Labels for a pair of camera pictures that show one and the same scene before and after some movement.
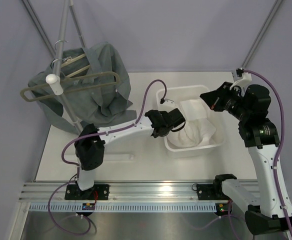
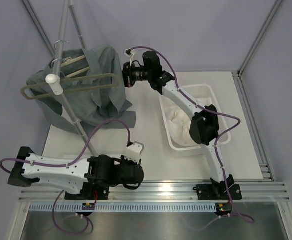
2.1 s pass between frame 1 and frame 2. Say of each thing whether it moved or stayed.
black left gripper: moved
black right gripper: moved
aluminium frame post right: stayed
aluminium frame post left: stayed
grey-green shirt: stayed
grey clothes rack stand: stayed
